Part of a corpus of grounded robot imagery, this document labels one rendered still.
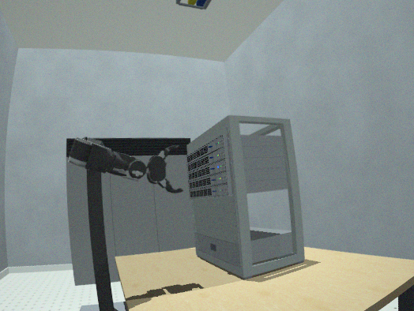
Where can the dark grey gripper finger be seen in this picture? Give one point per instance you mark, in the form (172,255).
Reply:
(164,153)
(165,184)

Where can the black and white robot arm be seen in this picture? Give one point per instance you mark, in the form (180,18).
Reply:
(103,160)

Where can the grey server rack frame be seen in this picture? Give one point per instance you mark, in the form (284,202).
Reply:
(222,229)

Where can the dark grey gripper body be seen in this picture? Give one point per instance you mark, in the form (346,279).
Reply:
(156,171)

